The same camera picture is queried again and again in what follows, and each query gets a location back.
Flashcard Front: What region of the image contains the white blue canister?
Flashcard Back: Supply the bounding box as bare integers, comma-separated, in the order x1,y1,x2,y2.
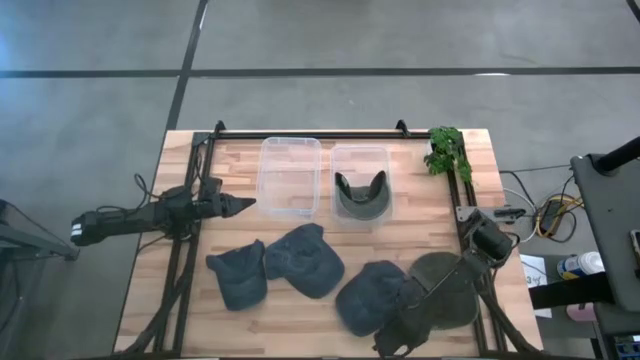
556,250,606,281

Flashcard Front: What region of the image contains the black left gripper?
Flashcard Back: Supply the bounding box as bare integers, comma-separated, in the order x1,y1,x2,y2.
197,191,258,220

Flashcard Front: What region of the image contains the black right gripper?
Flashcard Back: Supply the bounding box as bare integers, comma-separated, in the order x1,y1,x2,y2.
372,279,436,357

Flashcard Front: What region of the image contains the green leafy plant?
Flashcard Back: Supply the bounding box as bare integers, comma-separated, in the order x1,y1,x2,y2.
423,125,474,184

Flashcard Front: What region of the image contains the pink object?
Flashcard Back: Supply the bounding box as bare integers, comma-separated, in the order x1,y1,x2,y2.
566,302,599,323

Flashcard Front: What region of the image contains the yellow cable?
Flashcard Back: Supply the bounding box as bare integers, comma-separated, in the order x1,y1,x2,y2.
533,194,585,240

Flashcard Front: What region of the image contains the dark green visor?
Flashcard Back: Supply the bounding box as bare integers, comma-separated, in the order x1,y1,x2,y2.
333,169,391,221

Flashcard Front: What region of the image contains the dark green hat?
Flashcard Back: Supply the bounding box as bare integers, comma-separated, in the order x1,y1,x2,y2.
407,251,480,331

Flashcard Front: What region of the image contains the black pole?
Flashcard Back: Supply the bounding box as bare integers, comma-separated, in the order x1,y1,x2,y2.
594,134,640,174

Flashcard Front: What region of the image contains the grey metal mounting plate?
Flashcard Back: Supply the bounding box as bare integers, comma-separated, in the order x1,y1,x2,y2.
455,203,527,236

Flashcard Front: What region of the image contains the white paper sheet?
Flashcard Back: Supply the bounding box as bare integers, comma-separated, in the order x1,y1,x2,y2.
519,253,554,320

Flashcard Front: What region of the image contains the white cable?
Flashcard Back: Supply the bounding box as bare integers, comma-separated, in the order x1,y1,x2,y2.
502,187,539,245

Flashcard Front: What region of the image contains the black cable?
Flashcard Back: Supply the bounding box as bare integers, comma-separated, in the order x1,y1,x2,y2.
499,163,572,211
132,172,167,202

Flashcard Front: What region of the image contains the grey cart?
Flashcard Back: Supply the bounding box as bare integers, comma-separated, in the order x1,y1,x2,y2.
569,152,640,315

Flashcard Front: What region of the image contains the grey metal stand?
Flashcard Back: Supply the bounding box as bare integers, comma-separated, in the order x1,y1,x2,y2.
0,198,80,360

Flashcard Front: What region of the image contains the black aluminium frame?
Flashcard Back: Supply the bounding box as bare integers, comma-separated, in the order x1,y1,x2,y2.
119,119,541,359

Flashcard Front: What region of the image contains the black power brick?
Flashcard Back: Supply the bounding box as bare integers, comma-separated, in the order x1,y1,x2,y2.
542,199,567,234

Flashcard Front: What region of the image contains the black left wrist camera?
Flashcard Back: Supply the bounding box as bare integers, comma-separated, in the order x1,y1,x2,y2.
199,176,224,199

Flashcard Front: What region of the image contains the clear plastic bin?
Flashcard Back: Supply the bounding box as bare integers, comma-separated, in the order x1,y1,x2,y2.
255,136,323,217
329,144,394,222

